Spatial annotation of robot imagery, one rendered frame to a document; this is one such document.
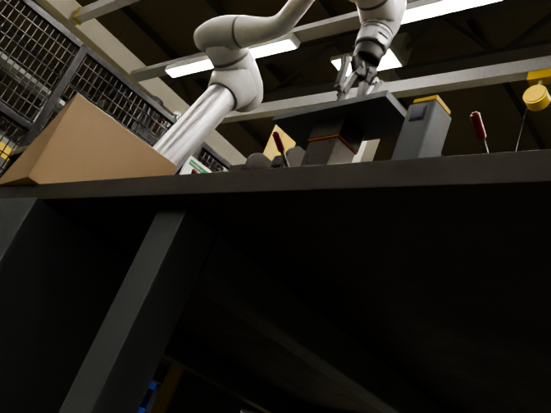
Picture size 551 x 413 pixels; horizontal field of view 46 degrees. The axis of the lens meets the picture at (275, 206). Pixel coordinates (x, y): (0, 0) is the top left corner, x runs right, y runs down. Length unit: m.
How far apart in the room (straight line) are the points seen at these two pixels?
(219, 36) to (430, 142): 0.91
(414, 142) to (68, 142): 0.74
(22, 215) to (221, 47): 0.95
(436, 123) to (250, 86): 0.88
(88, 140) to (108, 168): 0.08
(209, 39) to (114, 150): 0.68
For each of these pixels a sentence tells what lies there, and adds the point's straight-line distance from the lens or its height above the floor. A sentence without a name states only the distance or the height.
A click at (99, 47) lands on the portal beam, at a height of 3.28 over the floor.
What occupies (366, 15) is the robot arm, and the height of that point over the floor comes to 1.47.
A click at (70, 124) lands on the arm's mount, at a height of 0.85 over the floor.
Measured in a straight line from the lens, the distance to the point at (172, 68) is 5.87.
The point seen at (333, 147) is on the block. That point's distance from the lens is 1.51.
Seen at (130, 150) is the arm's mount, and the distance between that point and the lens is 1.55.
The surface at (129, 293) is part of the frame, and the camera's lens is 1.05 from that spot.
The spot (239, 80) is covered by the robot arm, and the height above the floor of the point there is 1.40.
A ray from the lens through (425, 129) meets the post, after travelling 1.37.
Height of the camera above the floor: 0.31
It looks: 23 degrees up
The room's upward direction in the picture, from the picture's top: 22 degrees clockwise
